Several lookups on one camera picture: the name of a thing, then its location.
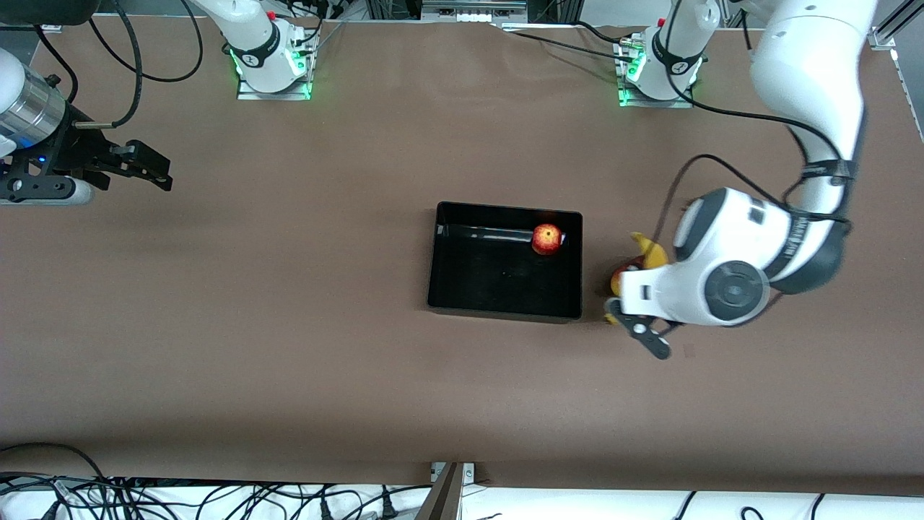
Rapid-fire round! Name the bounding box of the small red yellow apple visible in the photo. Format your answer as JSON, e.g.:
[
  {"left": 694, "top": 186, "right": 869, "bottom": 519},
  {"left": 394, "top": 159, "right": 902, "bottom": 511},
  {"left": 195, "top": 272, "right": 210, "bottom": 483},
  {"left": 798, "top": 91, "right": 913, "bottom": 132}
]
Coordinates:
[{"left": 531, "top": 223, "right": 566, "bottom": 258}]

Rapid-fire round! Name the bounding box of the black plastic box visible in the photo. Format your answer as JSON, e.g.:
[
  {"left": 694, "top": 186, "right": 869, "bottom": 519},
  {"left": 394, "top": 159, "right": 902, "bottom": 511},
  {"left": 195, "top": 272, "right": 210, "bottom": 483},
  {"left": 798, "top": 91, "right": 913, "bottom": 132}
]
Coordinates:
[{"left": 425, "top": 201, "right": 584, "bottom": 324}]

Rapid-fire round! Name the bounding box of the red yellow mango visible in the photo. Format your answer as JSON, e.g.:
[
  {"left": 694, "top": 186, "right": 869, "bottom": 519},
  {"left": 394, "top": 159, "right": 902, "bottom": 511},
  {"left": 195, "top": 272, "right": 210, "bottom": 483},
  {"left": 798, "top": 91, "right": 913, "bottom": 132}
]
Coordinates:
[{"left": 610, "top": 258, "right": 645, "bottom": 298}]

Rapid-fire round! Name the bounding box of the brown table cover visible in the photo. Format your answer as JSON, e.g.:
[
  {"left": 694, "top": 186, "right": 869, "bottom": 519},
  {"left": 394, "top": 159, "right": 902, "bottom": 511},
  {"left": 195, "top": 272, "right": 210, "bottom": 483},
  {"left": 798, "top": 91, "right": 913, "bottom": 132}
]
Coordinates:
[{"left": 0, "top": 14, "right": 924, "bottom": 497}]

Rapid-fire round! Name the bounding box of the aluminium profile bar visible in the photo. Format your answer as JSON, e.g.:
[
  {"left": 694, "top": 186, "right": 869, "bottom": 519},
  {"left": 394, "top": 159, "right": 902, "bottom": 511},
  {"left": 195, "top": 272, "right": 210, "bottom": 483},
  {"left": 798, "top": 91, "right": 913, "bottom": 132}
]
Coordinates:
[{"left": 414, "top": 463, "right": 463, "bottom": 520}]

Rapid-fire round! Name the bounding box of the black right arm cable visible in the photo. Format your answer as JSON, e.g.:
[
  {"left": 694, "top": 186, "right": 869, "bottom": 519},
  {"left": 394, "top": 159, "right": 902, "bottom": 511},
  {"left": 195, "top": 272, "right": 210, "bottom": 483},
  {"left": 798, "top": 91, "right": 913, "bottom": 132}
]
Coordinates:
[
  {"left": 88, "top": 0, "right": 204, "bottom": 83},
  {"left": 72, "top": 0, "right": 144, "bottom": 131}
]

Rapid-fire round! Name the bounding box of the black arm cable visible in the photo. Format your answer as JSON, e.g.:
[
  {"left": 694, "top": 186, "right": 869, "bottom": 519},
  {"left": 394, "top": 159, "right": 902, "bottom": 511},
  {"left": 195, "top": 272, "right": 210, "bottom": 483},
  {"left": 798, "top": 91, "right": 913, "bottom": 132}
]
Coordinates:
[
  {"left": 72, "top": 0, "right": 144, "bottom": 131},
  {"left": 658, "top": 0, "right": 857, "bottom": 243},
  {"left": 88, "top": 0, "right": 204, "bottom": 83}
]

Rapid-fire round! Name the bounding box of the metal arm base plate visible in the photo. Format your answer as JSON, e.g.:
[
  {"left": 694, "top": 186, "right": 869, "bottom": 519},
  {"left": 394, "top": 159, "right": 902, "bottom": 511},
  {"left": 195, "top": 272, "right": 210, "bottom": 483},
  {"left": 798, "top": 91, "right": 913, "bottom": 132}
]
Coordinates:
[
  {"left": 236, "top": 30, "right": 313, "bottom": 101},
  {"left": 616, "top": 38, "right": 696, "bottom": 109}
]

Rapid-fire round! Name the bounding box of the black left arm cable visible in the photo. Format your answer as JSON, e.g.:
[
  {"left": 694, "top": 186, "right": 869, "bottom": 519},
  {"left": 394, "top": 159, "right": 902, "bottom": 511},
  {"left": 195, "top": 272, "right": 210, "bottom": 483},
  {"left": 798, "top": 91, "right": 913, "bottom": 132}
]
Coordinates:
[{"left": 658, "top": 0, "right": 857, "bottom": 243}]

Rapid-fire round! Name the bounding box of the metal table bracket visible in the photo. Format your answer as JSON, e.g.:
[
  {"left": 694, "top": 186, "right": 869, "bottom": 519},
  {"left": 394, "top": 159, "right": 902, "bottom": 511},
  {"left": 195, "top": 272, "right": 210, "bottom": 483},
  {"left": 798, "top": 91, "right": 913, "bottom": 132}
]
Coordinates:
[{"left": 430, "top": 461, "right": 476, "bottom": 484}]

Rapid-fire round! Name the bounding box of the black cable on table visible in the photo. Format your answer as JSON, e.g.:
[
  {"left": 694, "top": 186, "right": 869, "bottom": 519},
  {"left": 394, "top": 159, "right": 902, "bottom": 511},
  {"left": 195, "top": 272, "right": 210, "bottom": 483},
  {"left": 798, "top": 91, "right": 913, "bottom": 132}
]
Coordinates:
[
  {"left": 505, "top": 29, "right": 629, "bottom": 62},
  {"left": 570, "top": 20, "right": 643, "bottom": 46}
]

